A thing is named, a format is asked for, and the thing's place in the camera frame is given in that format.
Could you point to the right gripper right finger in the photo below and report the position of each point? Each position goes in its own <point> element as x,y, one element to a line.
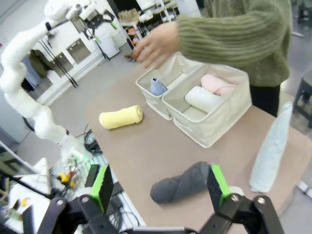
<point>217,187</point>

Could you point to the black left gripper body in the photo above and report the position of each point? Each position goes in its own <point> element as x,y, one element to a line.
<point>97,22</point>

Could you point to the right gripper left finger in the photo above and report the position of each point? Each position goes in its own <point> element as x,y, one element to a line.
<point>104,187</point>

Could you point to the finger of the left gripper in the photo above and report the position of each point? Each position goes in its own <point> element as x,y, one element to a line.
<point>113,23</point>
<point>96,36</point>

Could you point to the dark grey towel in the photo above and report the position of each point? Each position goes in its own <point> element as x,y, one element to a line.
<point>175,185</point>

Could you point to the light blue cone towel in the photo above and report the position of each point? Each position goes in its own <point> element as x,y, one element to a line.
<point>270,151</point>

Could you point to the yellow towel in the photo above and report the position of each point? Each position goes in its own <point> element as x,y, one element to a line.
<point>119,117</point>

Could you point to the white towel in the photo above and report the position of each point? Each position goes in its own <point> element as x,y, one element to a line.
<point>202,98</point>

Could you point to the pink towel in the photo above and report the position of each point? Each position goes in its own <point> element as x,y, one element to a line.
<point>214,84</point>

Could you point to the person's left forearm olive sleeve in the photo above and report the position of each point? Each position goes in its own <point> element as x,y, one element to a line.
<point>231,36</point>

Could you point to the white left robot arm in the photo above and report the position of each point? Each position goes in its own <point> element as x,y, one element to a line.
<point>19,56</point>

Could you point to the beige fabric bin, rolled towels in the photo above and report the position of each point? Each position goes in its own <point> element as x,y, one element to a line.
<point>219,126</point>

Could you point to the beige fabric bin, cone towels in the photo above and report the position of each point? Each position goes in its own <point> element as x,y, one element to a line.
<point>152,102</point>

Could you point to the person's left hand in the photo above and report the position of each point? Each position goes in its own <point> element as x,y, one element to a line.
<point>161,46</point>

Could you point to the white cabinet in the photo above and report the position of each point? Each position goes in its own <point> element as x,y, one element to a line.
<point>80,51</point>

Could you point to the white shelf rack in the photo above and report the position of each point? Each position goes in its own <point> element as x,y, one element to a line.
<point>151,14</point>

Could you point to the dark hanging jacket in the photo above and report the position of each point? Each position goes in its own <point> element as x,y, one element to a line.
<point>40,63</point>

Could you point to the person in olive sweater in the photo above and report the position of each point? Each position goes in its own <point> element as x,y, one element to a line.
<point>268,75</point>

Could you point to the grey plastic stool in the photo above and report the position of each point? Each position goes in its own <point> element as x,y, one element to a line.
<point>303,97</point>

